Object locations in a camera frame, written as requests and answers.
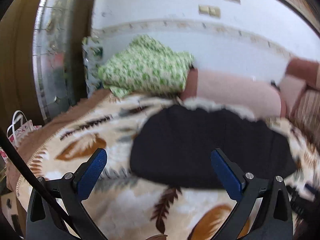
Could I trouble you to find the gold wall switch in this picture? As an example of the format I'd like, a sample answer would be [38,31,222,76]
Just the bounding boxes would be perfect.
[199,4,221,18]

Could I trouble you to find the black cable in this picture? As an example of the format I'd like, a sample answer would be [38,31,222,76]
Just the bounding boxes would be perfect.
[0,129,73,228]

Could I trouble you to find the white patterned shopping bag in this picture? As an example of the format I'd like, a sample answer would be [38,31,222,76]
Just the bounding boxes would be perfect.
[6,110,42,152]

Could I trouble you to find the green checked pillow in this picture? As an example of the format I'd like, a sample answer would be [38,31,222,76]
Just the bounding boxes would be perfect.
[97,35,195,98]

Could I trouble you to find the mirrored wardrobe door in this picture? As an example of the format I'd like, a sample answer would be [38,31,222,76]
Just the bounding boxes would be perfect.
[32,0,101,124]

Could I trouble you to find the grey floral cloth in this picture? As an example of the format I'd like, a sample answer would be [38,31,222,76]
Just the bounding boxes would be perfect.
[82,35,103,92]

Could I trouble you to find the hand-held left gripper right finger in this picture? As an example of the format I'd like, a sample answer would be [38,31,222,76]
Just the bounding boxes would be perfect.
[210,148,293,240]

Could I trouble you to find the beige leaf print blanket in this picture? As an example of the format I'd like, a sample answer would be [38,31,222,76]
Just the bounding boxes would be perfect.
[15,89,320,240]

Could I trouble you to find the pink brown padded sofa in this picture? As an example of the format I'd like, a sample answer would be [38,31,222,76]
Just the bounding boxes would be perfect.
[180,57,320,120]

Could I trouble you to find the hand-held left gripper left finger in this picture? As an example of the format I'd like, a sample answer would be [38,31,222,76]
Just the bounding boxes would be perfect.
[26,148,108,240]

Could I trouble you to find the black jacket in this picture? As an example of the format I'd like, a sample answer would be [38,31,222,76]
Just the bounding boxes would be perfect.
[130,104,297,190]

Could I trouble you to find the beige patterned sofa cover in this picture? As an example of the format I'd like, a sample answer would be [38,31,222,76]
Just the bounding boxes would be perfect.
[290,86,320,143]

